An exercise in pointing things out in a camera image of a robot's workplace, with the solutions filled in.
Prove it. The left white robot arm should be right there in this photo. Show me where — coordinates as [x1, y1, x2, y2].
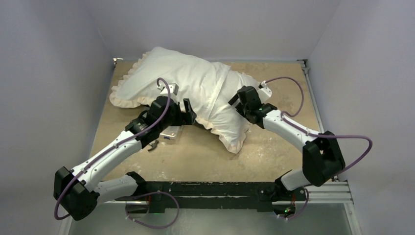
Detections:
[53, 96, 197, 221]

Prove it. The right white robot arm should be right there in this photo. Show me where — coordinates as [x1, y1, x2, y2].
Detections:
[229, 86, 346, 199]

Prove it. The grey cream ruffled pillowcase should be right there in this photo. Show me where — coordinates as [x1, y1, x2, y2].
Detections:
[109, 47, 259, 154]

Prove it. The clear plastic organizer box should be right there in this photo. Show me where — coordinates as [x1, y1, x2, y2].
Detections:
[160, 126, 183, 140]

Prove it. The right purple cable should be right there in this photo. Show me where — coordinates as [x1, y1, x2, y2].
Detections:
[264, 76, 373, 182]

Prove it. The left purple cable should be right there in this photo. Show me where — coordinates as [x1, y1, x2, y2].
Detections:
[53, 77, 172, 221]

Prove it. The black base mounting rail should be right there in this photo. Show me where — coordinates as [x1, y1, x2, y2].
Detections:
[115, 181, 307, 215]

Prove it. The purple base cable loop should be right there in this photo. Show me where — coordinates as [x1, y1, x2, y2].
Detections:
[125, 190, 181, 230]

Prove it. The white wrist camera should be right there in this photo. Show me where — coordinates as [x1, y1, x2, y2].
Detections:
[257, 81, 272, 103]
[158, 80, 179, 96]

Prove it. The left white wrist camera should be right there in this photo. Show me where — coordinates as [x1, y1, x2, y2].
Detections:
[158, 80, 179, 96]

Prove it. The black claw hammer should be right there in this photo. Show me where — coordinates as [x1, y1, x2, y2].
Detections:
[147, 140, 159, 152]

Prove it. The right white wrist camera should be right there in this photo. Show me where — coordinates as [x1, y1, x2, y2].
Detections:
[257, 81, 272, 103]

